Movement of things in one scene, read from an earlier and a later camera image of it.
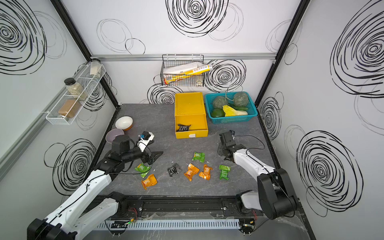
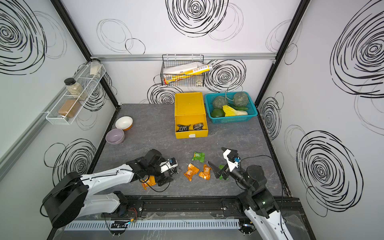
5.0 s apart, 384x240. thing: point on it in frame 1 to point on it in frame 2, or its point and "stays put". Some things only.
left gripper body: (135, 154) to (160, 177)
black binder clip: (175, 169) stays put
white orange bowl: (124, 122) stays put
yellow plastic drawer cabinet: (189, 110) stays put
